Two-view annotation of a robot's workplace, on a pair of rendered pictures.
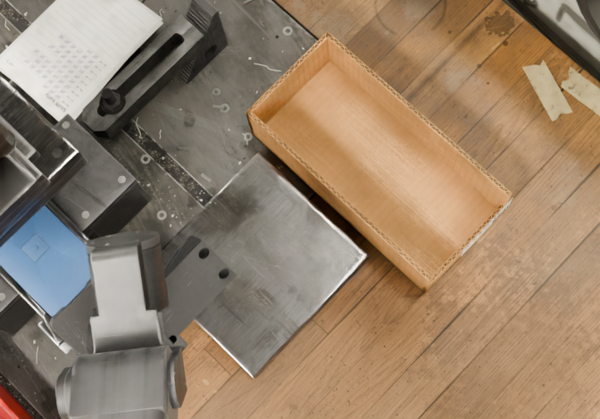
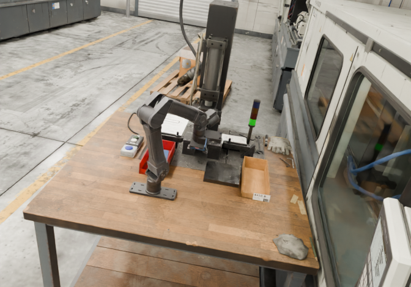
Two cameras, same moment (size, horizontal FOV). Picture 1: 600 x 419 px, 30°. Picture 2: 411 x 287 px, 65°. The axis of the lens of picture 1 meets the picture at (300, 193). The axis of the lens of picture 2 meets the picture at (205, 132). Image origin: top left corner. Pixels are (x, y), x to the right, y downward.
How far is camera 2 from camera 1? 112 cm
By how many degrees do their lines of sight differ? 51
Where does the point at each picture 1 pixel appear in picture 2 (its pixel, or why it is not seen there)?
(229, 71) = not seen: hidden behind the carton
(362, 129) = (258, 178)
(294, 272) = (225, 176)
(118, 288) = (209, 112)
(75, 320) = not seen: hidden behind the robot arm
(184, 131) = (233, 160)
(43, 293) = not seen: hidden behind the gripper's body
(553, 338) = (253, 217)
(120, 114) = (228, 144)
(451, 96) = (277, 187)
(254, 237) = (226, 170)
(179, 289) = (213, 133)
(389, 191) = (252, 185)
